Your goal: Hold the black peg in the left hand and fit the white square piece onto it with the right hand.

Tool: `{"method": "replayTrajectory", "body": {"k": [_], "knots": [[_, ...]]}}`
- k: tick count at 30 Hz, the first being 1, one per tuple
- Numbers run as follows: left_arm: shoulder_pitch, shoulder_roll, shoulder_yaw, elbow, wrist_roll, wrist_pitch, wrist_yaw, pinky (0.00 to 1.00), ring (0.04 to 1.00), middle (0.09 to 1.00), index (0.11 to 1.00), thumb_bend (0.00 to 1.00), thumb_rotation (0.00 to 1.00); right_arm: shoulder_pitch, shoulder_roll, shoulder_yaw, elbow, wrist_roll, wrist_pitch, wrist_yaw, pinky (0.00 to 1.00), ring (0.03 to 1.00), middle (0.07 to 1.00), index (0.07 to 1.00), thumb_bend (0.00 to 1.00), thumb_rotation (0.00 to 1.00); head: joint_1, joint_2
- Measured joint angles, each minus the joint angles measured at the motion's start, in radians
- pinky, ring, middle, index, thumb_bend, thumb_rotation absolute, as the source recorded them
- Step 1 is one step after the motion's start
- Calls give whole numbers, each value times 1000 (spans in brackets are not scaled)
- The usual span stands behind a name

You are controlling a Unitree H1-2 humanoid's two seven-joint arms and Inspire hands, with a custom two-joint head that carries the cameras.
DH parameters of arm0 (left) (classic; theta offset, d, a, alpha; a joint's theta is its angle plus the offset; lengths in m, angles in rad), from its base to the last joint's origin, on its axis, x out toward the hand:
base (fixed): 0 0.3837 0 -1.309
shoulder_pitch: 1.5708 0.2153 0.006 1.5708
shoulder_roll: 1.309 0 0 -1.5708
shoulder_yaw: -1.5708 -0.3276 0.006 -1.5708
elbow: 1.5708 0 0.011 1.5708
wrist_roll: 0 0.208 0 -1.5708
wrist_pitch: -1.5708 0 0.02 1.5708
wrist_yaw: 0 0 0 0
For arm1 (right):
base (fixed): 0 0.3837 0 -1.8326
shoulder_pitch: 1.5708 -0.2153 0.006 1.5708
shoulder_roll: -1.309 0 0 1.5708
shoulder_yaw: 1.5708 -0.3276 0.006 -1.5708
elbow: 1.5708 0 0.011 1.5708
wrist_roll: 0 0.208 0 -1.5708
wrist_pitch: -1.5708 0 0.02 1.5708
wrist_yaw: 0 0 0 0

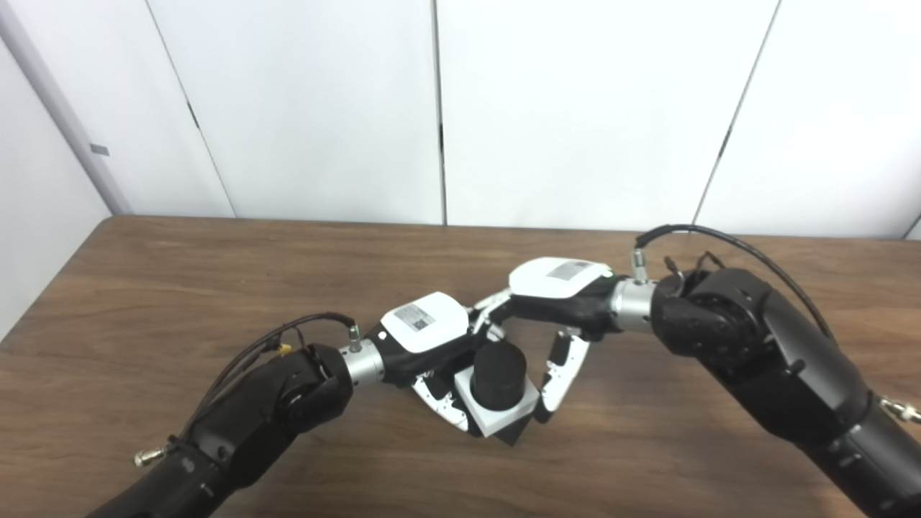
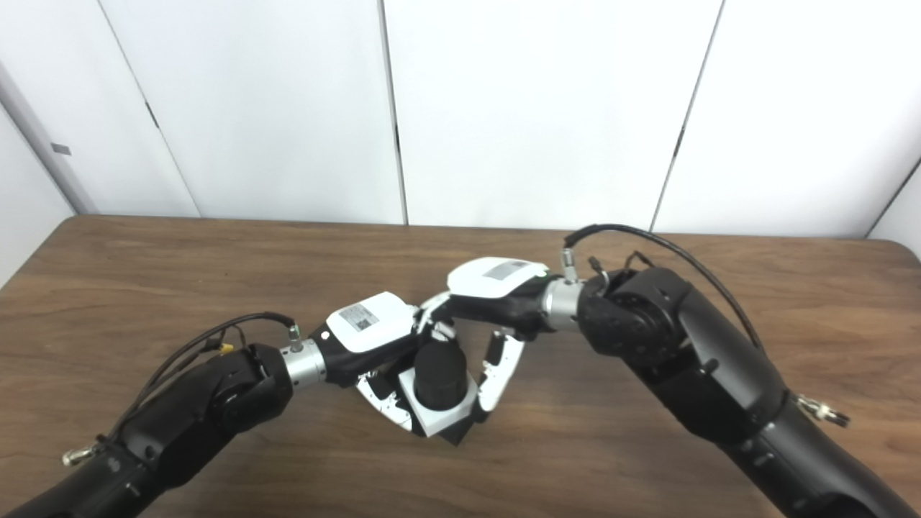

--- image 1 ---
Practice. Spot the white square piece with hole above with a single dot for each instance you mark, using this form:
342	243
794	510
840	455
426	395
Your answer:
493	423

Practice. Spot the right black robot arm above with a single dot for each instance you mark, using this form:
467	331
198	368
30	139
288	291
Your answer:
777	360

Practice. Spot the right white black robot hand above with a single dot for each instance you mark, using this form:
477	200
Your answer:
561	288

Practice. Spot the grey wall corner post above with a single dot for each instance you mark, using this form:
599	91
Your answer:
65	115

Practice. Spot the small grey tag on post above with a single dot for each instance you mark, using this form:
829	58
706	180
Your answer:
100	150

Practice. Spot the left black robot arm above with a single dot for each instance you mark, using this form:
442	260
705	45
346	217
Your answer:
266	410

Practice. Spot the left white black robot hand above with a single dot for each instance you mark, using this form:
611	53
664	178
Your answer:
424	324

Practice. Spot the black peg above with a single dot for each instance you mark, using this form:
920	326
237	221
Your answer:
498	374

